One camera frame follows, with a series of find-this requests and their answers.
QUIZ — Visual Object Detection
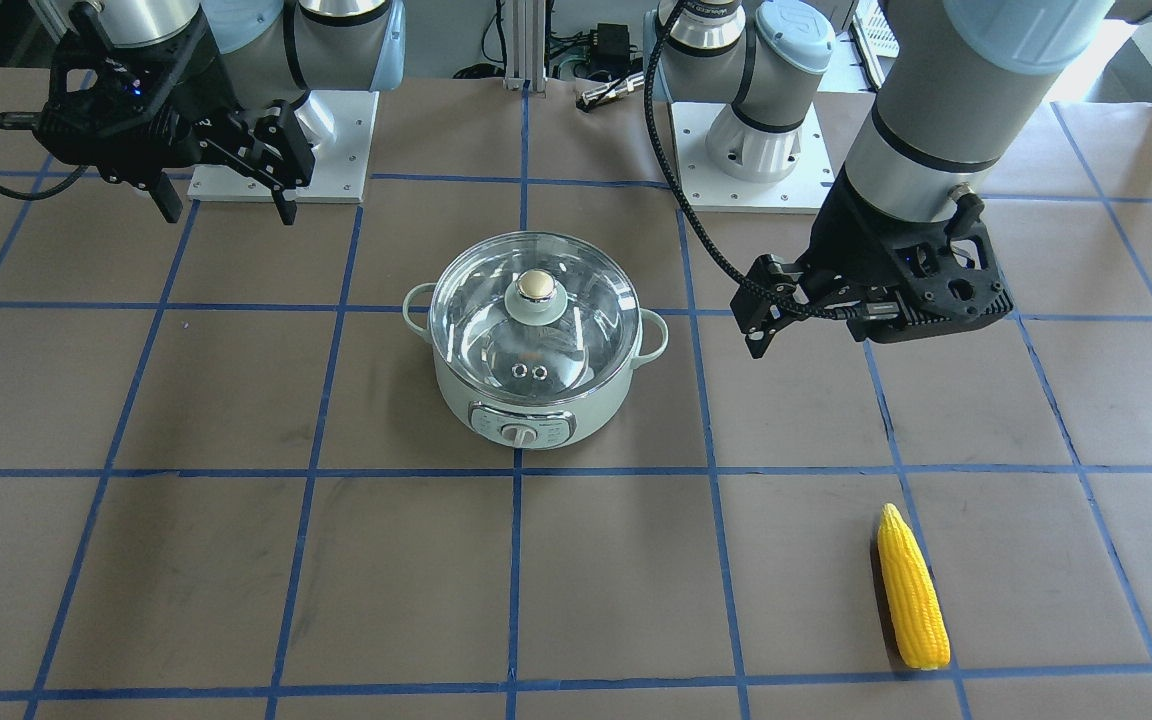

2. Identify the black power supply box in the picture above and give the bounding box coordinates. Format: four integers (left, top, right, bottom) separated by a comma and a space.
589, 23, 632, 65

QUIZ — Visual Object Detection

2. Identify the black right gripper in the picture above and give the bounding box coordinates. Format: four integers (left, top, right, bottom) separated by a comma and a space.
36, 5, 298, 225

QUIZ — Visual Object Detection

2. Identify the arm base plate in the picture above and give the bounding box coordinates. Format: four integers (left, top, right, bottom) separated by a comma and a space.
669, 103, 835, 214
238, 90, 380, 205

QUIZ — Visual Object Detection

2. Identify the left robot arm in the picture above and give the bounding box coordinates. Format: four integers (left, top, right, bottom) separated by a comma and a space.
644, 1, 1152, 357

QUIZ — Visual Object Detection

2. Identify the glass pot lid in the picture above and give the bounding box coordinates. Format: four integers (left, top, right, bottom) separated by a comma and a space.
426, 232, 660, 407

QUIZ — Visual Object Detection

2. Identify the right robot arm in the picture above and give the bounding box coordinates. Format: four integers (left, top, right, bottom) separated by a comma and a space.
32, 1, 406, 225

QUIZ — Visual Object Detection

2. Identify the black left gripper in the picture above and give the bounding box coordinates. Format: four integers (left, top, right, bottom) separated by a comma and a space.
744, 190, 1014, 359

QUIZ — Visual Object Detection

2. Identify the yellow corn cob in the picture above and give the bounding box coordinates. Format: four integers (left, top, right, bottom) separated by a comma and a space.
876, 503, 952, 670

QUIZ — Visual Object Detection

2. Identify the black braided cable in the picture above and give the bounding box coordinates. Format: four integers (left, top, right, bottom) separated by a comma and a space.
643, 0, 902, 323

